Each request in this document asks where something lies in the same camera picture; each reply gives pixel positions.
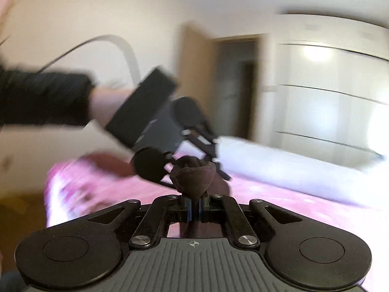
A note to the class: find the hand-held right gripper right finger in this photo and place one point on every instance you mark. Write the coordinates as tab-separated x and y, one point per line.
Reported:
201	210

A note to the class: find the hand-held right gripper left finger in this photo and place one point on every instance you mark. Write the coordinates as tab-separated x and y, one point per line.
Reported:
189	210

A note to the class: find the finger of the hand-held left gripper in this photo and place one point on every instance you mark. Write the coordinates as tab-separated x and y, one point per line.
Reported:
209	146
168	158

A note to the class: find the dark brown garment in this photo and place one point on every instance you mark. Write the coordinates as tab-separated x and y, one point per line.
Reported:
193	179

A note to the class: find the person's left forearm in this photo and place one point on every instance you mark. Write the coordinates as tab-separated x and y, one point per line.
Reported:
45	97

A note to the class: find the wooden door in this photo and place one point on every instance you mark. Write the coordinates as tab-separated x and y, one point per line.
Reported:
194	82

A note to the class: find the reddish brown cloth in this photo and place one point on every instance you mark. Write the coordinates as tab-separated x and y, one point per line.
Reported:
106	162

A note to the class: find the pink rose-printed blanket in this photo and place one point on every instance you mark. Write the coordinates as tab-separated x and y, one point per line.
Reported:
273	194

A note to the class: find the white wardrobe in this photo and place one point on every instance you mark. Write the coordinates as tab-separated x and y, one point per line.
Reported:
319	112

